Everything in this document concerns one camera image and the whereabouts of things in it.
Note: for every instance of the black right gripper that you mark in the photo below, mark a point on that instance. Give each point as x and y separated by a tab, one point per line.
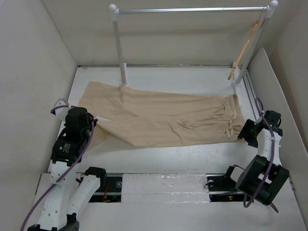
244	133

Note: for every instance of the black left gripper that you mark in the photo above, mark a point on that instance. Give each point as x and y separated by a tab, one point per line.
94	121

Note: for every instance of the beige trousers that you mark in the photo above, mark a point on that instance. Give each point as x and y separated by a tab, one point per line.
159	119

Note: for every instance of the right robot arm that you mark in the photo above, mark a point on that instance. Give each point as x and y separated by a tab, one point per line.
263	178

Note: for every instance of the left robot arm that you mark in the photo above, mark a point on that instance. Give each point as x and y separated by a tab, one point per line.
62	208

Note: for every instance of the wooden clothes hanger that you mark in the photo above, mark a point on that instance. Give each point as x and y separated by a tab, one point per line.
243	50

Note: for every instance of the white clothes rack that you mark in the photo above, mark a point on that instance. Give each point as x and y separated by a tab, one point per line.
236	79

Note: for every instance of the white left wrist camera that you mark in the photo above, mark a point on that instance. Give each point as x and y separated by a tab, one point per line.
60	109

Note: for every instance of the aluminium rail right side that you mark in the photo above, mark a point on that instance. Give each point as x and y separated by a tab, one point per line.
251	95

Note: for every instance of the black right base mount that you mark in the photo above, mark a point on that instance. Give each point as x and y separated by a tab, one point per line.
222	189

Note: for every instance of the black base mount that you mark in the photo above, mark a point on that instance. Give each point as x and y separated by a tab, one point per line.
110	193
222	189

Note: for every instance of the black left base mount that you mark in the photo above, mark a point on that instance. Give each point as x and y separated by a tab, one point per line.
110	193

